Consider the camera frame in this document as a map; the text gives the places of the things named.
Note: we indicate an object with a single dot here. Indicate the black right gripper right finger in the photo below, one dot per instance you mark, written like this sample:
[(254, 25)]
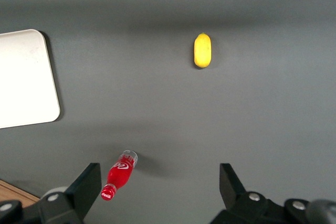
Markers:
[(241, 205)]

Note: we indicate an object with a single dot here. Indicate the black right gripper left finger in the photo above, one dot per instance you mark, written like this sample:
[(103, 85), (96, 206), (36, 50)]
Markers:
[(76, 197)]

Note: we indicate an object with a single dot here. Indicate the cream rectangular tray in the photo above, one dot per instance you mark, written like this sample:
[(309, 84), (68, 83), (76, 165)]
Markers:
[(25, 79)]

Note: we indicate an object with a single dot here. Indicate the red cola bottle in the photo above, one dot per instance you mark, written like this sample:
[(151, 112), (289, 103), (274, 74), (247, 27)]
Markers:
[(120, 175)]

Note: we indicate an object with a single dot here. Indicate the yellow lemon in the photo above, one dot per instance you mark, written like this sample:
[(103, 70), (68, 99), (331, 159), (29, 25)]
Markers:
[(202, 51)]

